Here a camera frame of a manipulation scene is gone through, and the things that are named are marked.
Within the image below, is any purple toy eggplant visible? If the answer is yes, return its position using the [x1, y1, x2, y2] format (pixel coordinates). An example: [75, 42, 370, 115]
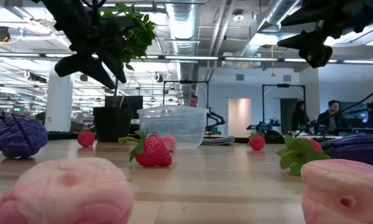
[321, 134, 373, 169]

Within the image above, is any black ceiling device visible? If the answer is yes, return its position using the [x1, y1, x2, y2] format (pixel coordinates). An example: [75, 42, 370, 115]
[0, 26, 12, 43]

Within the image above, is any toy strawberry with broad leaves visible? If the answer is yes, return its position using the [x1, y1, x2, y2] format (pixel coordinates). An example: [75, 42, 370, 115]
[275, 134, 332, 175]

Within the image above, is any silver ventilation duct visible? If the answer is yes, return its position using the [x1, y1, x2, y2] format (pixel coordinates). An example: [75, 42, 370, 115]
[236, 0, 302, 63]
[165, 0, 200, 105]

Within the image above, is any white pillar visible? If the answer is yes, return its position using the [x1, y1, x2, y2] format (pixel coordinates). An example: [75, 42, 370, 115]
[45, 62, 75, 133]

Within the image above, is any potted green plant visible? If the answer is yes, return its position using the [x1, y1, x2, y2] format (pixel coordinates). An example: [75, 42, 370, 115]
[92, 2, 158, 143]

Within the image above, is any blue robot equipment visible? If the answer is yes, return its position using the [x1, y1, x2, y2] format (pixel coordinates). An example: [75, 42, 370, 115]
[246, 119, 281, 135]

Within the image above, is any clear plastic tupperware container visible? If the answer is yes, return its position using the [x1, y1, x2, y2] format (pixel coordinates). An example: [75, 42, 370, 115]
[137, 105, 210, 149]

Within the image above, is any grey folded cloth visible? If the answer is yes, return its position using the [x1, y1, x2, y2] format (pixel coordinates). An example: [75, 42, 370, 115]
[201, 135, 236, 146]

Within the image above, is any yellow hanging cord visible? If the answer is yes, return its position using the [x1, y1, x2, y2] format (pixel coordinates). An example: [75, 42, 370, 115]
[270, 45, 276, 78]

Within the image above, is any black power cable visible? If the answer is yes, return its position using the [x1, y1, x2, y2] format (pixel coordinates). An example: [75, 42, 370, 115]
[294, 82, 373, 138]

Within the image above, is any dark door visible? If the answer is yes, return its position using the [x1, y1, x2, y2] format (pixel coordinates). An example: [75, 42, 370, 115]
[279, 98, 299, 134]

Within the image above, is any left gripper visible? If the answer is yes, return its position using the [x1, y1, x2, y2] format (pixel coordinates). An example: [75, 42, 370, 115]
[42, 0, 127, 90]

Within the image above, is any dark background monitor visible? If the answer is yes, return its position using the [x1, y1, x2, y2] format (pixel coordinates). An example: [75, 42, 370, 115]
[340, 101, 373, 129]

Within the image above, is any pink toy peach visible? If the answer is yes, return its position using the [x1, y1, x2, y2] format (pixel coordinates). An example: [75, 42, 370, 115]
[160, 134, 178, 152]
[300, 158, 373, 224]
[0, 157, 135, 224]

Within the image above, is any black background rig frame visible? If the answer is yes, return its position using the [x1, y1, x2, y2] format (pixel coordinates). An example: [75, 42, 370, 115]
[262, 83, 306, 124]
[163, 80, 210, 108]

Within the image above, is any black aluminium table frame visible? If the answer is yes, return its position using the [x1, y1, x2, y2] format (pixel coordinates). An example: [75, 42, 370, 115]
[46, 131, 287, 146]

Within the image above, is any pale door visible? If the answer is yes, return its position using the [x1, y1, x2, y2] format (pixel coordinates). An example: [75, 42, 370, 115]
[228, 98, 252, 138]

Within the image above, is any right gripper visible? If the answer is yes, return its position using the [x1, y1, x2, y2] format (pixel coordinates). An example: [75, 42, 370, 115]
[277, 0, 355, 68]

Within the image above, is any red toy strawberry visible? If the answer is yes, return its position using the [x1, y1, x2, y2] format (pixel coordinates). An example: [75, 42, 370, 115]
[76, 129, 96, 148]
[247, 132, 267, 152]

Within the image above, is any purple toy grape bunch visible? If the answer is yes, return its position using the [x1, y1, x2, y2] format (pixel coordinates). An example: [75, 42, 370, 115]
[0, 114, 49, 159]

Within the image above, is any toy strawberry with long stem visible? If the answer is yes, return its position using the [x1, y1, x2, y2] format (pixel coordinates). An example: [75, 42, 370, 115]
[117, 128, 173, 168]

